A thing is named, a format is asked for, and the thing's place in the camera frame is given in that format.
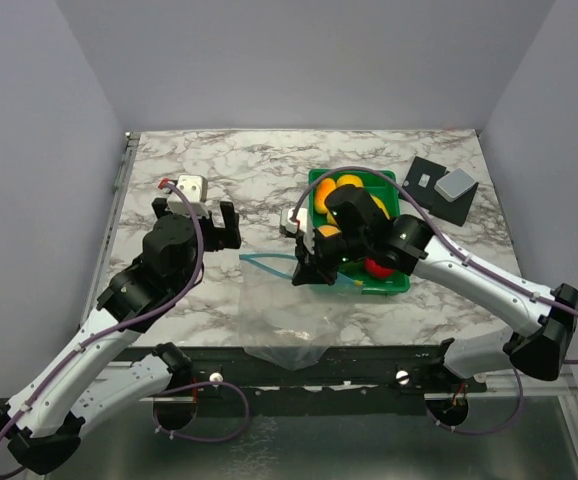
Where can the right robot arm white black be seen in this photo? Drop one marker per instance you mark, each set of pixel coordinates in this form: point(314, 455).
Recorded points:
point(539, 321)

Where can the yellow banana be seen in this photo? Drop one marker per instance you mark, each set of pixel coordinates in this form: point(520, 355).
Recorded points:
point(380, 204)

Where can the yellow lemon back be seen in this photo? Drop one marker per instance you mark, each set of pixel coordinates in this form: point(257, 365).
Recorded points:
point(349, 179)

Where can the grey scale platform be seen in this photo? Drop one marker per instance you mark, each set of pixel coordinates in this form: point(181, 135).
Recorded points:
point(454, 185)

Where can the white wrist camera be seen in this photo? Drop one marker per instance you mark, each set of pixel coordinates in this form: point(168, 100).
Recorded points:
point(194, 188)
point(297, 223)

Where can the peach fruit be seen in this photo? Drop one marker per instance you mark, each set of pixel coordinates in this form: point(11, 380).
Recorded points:
point(328, 230)

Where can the red yellow mango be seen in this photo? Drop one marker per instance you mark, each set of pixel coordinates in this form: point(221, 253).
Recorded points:
point(323, 189)

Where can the black mounting rail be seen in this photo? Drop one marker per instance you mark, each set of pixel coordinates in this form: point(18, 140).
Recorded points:
point(357, 380)

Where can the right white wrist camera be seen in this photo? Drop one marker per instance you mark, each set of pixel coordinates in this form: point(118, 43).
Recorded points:
point(297, 223)

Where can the red apple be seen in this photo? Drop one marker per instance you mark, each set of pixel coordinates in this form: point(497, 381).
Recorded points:
point(377, 271)

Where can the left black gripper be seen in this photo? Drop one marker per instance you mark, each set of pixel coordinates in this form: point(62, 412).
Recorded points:
point(222, 237)

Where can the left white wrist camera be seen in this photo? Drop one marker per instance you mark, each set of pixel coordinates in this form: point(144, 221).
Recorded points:
point(194, 188)

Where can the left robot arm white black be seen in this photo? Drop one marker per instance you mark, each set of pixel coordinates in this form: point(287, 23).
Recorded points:
point(44, 423)

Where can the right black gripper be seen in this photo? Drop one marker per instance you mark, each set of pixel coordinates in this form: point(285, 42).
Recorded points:
point(319, 273)

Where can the black scale base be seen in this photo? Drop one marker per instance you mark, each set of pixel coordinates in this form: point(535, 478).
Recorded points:
point(419, 184)

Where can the clear zip top bag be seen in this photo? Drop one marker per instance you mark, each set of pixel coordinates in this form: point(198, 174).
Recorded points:
point(286, 325)

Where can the green plastic bin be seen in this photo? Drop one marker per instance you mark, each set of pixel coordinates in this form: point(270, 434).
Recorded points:
point(398, 282)

